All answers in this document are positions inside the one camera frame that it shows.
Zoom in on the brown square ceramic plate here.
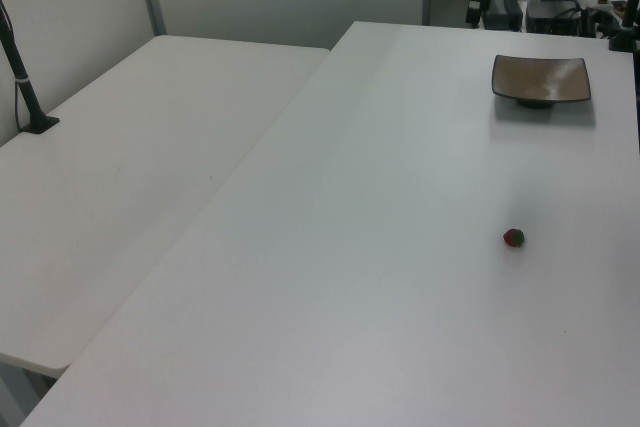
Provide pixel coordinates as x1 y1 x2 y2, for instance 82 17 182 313
491 54 593 110

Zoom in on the black power supply box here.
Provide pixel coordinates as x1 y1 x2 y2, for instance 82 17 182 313
484 0 522 31

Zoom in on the black square box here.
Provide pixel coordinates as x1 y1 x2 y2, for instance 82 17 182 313
524 0 584 37

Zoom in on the black pole with clamp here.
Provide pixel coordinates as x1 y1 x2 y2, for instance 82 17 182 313
607 0 640 53

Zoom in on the black pole with flat base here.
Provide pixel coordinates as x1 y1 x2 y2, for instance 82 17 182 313
0 0 61 136

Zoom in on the thin black cable on pole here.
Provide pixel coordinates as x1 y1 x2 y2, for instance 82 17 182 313
0 0 24 133

